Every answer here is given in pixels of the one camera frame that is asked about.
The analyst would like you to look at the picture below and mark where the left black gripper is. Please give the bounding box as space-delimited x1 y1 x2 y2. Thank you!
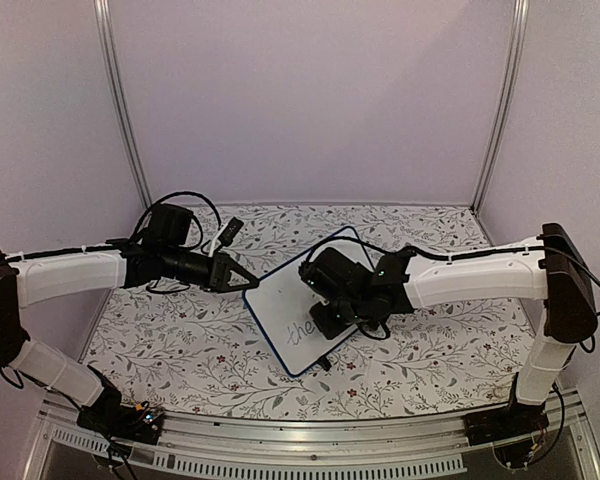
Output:
162 245 260 295

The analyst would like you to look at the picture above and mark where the small blue-framed whiteboard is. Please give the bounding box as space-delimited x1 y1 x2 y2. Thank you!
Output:
242 249 357 378

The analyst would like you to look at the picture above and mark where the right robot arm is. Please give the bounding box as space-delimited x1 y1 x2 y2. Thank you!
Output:
299 223 600 445

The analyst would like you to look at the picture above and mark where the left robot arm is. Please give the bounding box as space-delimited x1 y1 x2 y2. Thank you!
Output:
0 194 259 445

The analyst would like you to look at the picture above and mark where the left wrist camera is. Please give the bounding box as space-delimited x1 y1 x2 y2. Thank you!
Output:
208 217 244 257

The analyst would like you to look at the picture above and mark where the front aluminium rail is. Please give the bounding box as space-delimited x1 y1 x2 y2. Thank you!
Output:
24 389 600 479

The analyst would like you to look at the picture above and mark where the left aluminium frame post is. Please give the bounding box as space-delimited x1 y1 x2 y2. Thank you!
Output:
93 0 152 208

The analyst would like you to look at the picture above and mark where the aluminium frame post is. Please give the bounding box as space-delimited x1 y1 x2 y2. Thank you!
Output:
93 0 152 208
471 0 529 215

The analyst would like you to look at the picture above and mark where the right aluminium frame post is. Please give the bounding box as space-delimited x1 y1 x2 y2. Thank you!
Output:
471 0 529 215

